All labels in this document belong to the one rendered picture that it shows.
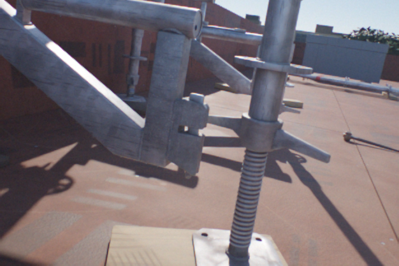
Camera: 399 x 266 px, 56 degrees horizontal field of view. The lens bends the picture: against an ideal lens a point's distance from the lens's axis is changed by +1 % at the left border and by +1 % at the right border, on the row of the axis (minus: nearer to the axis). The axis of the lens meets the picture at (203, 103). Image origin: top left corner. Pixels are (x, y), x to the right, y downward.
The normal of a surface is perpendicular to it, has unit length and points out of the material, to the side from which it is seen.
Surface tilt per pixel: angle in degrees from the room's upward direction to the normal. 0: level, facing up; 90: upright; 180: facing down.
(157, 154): 90
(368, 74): 90
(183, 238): 0
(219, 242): 0
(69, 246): 0
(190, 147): 90
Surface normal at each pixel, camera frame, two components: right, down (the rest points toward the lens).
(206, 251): 0.15, -0.97
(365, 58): -0.29, 0.12
